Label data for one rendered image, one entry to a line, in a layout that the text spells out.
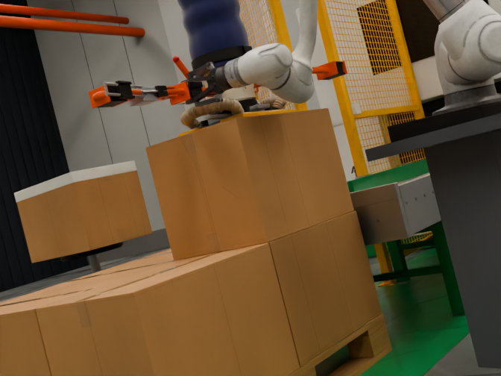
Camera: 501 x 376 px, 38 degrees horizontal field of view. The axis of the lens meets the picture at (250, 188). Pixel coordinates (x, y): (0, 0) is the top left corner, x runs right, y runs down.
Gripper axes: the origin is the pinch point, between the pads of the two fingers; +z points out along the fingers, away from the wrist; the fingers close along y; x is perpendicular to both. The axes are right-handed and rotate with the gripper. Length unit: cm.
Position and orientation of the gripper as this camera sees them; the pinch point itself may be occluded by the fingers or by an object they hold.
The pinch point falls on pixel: (183, 93)
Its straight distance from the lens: 241.3
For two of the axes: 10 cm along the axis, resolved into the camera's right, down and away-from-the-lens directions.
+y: 2.4, 9.7, 0.0
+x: 5.6, -1.4, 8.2
